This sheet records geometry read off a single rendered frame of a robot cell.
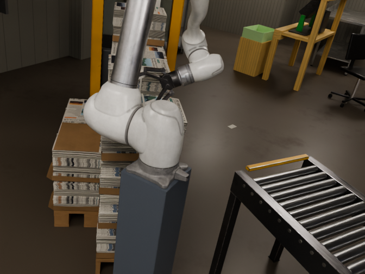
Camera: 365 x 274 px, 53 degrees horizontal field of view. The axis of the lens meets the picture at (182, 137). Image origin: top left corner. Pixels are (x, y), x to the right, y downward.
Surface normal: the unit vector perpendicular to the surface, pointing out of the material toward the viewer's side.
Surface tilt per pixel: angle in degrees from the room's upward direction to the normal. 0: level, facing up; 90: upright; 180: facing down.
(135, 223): 90
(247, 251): 0
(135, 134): 82
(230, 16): 90
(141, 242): 90
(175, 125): 71
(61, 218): 90
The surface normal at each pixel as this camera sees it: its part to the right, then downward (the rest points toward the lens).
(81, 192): 0.13, 0.51
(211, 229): 0.14, -0.86
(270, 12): -0.47, 0.36
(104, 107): -0.36, 0.07
